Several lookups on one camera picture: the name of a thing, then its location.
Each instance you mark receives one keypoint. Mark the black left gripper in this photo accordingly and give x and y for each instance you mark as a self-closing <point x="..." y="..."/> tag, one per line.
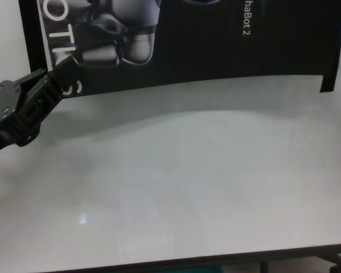
<point x="13" y="111"/>

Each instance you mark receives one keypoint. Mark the black rectangular tape frame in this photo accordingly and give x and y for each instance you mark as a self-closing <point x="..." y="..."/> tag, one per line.
<point x="329" y="57"/>

